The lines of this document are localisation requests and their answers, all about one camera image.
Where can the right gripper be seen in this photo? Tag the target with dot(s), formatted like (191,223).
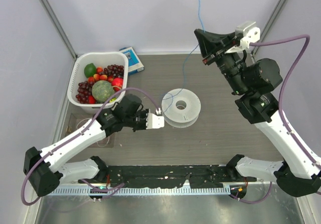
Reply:
(214,46)

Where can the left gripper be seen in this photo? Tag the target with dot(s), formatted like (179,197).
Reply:
(144,113)

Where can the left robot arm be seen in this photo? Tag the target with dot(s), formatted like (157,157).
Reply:
(46,169)

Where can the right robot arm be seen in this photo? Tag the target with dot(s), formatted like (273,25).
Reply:
(298,174)

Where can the red apple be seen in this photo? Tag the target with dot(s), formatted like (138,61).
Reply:
(117,82)

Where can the green melon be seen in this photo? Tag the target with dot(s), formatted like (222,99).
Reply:
(102,90)

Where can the red strawberry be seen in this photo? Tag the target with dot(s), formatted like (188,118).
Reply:
(91,100)

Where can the blue white box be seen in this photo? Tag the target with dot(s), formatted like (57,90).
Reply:
(134,63)

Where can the dark grape bunch upper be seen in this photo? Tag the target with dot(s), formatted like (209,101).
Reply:
(115,71)

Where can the dark grape bunch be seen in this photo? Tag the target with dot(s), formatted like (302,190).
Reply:
(84,90)
(115,71)

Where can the small peach fruits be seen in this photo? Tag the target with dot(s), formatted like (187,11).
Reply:
(101,74)

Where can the dark grape bunch lower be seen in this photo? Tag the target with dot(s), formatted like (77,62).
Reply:
(84,90)

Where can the clear plastic tray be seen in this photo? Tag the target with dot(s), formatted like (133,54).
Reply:
(76,121)

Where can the green lime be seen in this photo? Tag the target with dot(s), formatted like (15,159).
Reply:
(90,70)

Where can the white plastic basket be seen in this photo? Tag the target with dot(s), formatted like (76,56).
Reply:
(102,59)

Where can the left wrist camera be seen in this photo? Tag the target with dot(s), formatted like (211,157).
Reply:
(156,120)

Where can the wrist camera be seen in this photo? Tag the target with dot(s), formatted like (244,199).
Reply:
(156,120)
(250,33)

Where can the white cable spool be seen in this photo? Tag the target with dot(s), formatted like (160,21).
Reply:
(181,107)

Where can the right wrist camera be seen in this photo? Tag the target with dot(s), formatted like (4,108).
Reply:
(250,33)

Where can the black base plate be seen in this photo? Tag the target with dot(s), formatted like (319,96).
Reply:
(168,176)

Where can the white slotted cable duct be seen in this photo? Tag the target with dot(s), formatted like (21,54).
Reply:
(82,190)

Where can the aluminium rail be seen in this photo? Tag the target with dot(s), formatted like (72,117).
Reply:
(72,182)

